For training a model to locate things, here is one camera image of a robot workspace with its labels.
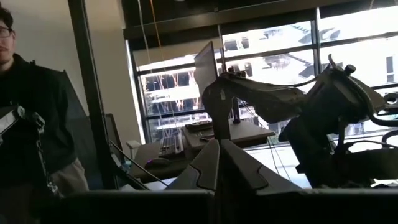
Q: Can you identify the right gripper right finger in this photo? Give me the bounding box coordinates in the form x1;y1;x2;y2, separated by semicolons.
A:
221;140;301;224

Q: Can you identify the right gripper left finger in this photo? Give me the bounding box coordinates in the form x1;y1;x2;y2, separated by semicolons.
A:
166;139;221;224

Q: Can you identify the black keyboard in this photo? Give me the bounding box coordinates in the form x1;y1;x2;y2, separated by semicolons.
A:
157;133;185;157

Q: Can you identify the grey desk top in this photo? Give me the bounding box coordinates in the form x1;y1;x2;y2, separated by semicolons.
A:
182;119;277;149

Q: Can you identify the black computer mouse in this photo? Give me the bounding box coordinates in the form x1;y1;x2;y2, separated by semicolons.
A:
144;157;171;170

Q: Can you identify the dark desk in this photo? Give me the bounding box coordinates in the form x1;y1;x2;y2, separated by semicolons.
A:
129;139;195;183

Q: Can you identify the computer monitor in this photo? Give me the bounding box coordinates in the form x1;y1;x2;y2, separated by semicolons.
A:
193;40;219;98

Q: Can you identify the person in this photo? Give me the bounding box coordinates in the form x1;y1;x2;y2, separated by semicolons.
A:
0;6;90;224

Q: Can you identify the black aluminium table frame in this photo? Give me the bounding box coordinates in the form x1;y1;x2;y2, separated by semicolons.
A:
67;0;150;191

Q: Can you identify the silver frame bracket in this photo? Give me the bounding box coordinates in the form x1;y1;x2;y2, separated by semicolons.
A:
0;105;46;147

